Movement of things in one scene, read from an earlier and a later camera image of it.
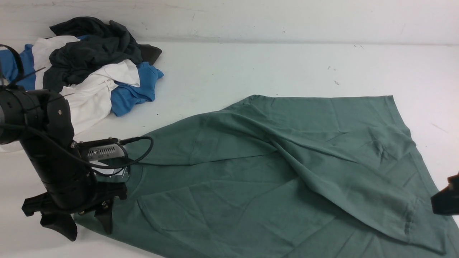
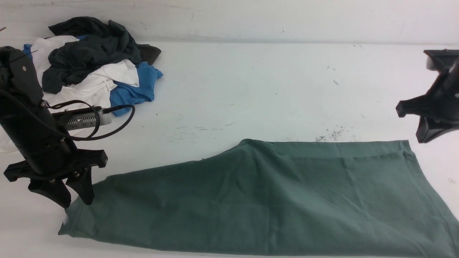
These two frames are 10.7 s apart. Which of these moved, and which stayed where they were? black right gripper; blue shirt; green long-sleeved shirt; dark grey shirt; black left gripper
Moved: green long-sleeved shirt; black left gripper; black right gripper
Stayed: dark grey shirt; blue shirt
